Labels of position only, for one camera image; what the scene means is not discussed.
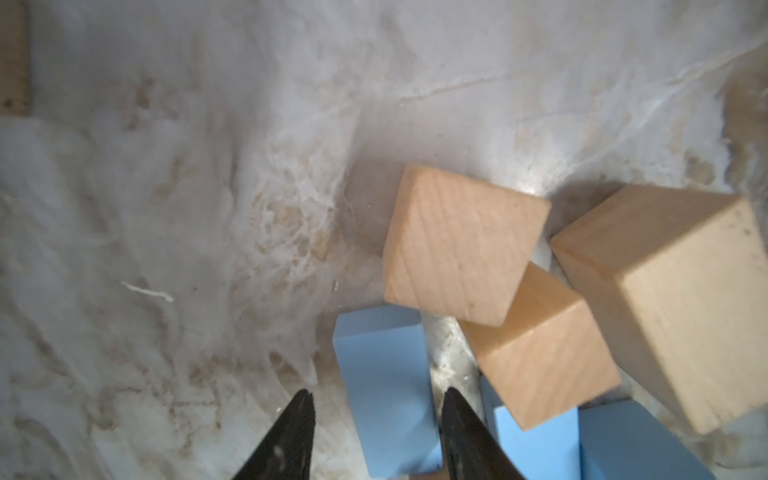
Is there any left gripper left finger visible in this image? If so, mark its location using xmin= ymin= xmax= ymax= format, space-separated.
xmin=233 ymin=389 xmax=316 ymax=480

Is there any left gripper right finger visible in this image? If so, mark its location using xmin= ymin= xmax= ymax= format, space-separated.
xmin=441 ymin=387 xmax=525 ymax=480

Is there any blue block lower long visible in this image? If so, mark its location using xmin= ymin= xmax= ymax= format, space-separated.
xmin=479 ymin=376 xmax=582 ymax=480

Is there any wooden cube middle pile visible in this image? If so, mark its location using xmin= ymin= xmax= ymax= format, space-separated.
xmin=459 ymin=263 xmax=622 ymax=431

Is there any wooden cube pile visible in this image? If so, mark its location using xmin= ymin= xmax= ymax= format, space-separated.
xmin=383 ymin=165 xmax=551 ymax=327
xmin=459 ymin=263 xmax=622 ymax=431

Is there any small blue block lower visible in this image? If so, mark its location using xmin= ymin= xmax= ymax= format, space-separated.
xmin=578 ymin=400 xmax=714 ymax=480

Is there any wooden cube upper pile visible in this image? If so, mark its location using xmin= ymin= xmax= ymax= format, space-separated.
xmin=383 ymin=165 xmax=551 ymax=327

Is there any wooden block right pile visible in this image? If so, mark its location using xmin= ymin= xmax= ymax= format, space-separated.
xmin=550 ymin=185 xmax=767 ymax=434

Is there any lone wooden cube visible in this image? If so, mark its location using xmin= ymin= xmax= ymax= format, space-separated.
xmin=0 ymin=0 xmax=30 ymax=117

